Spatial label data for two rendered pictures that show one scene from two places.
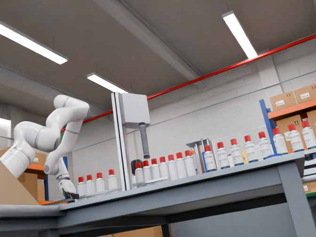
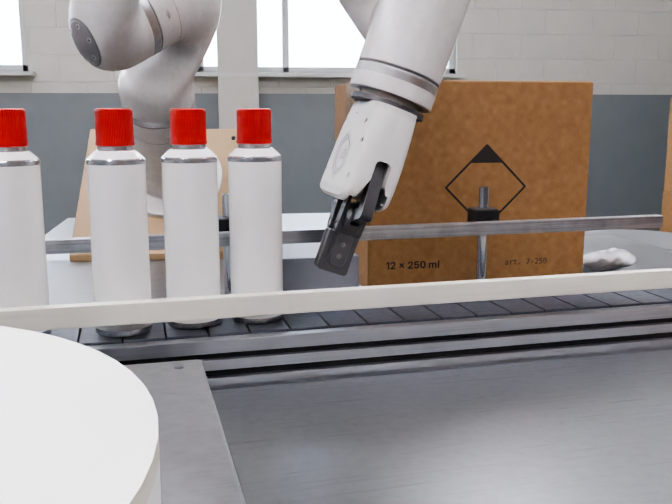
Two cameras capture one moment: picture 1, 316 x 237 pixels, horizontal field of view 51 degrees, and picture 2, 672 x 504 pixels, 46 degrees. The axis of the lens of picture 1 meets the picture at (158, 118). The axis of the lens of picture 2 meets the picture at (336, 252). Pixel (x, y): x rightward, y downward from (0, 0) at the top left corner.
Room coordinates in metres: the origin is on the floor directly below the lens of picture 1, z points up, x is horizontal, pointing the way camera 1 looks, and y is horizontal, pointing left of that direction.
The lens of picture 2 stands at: (2.75, 0.18, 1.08)
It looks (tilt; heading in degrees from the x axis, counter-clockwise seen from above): 10 degrees down; 146
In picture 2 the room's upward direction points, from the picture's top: straight up
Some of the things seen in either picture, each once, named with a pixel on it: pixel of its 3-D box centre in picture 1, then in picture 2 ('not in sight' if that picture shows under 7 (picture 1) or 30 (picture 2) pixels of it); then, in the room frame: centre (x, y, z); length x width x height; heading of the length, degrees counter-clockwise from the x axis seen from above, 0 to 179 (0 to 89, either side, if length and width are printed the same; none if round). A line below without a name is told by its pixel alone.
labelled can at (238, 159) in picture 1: (237, 157); not in sight; (1.76, -0.38, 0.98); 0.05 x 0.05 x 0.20
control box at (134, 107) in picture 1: (132, 111); not in sight; (1.86, 0.14, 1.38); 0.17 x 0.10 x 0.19; 126
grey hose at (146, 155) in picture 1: (144, 140); not in sight; (1.82, 0.10, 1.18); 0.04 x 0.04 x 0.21
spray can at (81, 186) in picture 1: (82, 193); (255, 215); (2.08, 0.54, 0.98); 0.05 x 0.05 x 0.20
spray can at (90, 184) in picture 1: (90, 191); (191, 217); (2.06, 0.48, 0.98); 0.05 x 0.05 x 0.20
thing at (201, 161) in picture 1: (202, 163); not in sight; (1.92, -0.21, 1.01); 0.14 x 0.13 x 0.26; 71
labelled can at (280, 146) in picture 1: (280, 147); not in sight; (1.69, -0.60, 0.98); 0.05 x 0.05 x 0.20
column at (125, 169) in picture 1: (122, 146); not in sight; (1.82, 0.22, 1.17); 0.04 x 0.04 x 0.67; 71
